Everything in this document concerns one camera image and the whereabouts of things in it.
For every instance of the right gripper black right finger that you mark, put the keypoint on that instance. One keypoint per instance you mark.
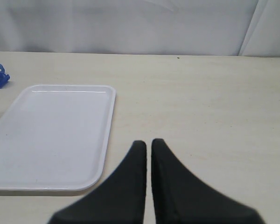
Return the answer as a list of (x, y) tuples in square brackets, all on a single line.
[(182, 198)]

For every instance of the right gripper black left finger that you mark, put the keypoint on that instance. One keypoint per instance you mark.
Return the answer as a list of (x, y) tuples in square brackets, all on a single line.
[(120, 199)]

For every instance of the white plastic tray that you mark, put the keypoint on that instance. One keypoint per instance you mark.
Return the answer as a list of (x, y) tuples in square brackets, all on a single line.
[(55, 137)]

